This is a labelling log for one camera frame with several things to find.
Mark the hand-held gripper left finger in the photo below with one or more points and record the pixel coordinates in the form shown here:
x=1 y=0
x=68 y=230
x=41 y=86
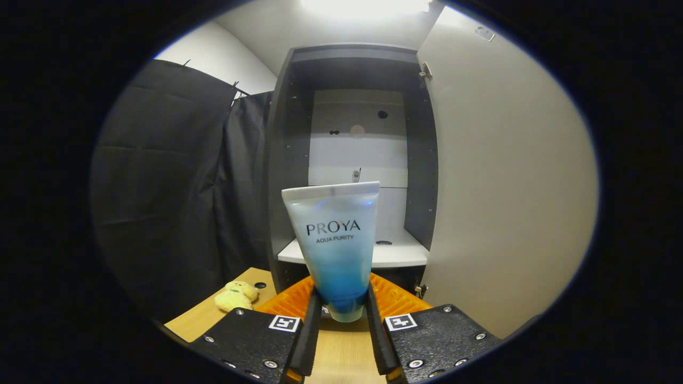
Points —
x=245 y=341

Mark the black backdrop cloth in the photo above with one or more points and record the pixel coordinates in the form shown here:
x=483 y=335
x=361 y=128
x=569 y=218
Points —
x=165 y=202

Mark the metal door hinge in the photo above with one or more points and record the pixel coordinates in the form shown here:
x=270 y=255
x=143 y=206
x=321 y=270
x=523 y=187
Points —
x=425 y=71
x=421 y=290

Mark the dark grey cabinet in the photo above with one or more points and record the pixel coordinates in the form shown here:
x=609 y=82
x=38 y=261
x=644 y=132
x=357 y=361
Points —
x=288 y=160

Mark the beige cabinet door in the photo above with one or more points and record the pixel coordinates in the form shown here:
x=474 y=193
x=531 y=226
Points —
x=507 y=186

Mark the yellow plush toy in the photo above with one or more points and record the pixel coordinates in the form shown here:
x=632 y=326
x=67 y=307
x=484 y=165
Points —
x=235 y=297

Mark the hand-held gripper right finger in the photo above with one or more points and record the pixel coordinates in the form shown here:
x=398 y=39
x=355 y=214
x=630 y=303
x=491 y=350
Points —
x=443 y=341

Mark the blue white cosmetic tube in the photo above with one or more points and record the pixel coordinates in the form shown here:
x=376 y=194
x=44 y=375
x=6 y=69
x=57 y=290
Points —
x=336 y=256

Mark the large ceiling light panel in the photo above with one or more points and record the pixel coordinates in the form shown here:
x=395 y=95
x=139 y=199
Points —
x=368 y=6

